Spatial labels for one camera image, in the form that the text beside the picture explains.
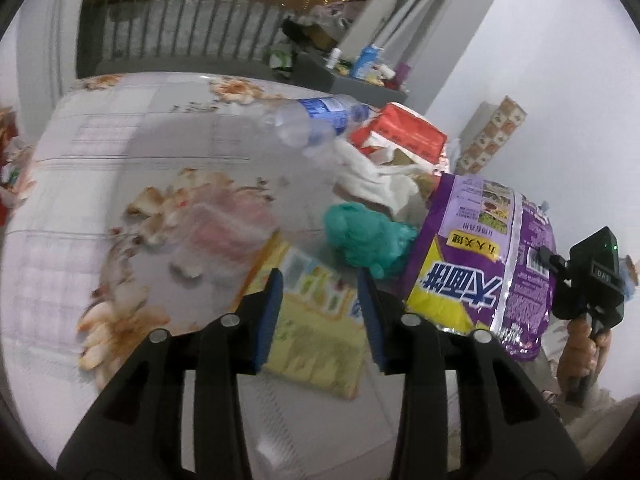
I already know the purple yellow noodle bag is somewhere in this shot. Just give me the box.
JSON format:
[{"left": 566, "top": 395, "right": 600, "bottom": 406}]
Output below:
[{"left": 398, "top": 174, "right": 555, "bottom": 362}]

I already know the yellow green snack packet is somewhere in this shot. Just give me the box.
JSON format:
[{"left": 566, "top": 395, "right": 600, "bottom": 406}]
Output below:
[{"left": 242, "top": 234, "right": 368, "bottom": 400}]

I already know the white tissue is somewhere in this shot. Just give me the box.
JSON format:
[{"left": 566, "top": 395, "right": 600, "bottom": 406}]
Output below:
[{"left": 334, "top": 139, "right": 435, "bottom": 226}]

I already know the green plastic bag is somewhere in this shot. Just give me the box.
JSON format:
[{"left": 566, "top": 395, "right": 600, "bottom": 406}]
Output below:
[{"left": 323, "top": 202, "right": 419, "bottom": 280}]

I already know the red white snack bag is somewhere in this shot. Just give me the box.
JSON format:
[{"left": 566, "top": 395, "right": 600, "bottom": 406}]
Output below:
[{"left": 348, "top": 102, "right": 450, "bottom": 174}]

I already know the clear plastic water bottle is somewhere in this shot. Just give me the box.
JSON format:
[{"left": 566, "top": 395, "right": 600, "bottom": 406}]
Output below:
[{"left": 260, "top": 94, "right": 371, "bottom": 148}]

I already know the person's right hand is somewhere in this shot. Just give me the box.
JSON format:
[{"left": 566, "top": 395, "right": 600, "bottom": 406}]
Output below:
[{"left": 556, "top": 318, "right": 612, "bottom": 393}]

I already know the tall patterned cardboard box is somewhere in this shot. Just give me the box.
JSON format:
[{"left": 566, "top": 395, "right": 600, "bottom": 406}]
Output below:
[{"left": 456, "top": 96, "right": 527, "bottom": 174}]

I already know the blue canister on table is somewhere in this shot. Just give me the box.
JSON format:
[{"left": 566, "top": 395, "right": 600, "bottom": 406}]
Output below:
[{"left": 349, "top": 44, "right": 382, "bottom": 80}]

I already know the white curtain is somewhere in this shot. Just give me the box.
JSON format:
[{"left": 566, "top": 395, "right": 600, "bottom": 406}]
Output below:
[{"left": 336, "top": 0, "right": 516, "bottom": 61}]

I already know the grey side table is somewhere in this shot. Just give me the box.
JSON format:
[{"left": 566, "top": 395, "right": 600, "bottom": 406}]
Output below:
[{"left": 291, "top": 52, "right": 408, "bottom": 107}]

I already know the balcony metal railing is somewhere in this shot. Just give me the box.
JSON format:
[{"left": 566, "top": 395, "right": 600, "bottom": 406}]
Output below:
[{"left": 77, "top": 0, "right": 344, "bottom": 77}]

